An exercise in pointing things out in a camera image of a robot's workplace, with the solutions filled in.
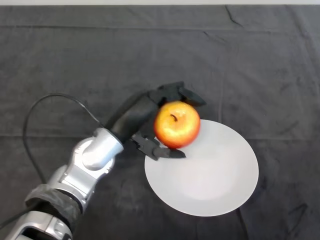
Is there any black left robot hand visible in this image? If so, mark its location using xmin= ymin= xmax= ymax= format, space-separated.
xmin=104 ymin=80 xmax=207 ymax=162

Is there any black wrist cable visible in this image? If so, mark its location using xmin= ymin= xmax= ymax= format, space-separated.
xmin=0 ymin=93 xmax=106 ymax=227

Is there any white round plate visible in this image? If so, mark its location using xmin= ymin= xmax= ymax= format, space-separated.
xmin=144 ymin=119 xmax=260 ymax=217

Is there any black table cloth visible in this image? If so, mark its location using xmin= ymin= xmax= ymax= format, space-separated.
xmin=0 ymin=4 xmax=320 ymax=240

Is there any red yellow apple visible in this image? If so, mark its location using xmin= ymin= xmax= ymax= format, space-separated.
xmin=153 ymin=101 xmax=202 ymax=150

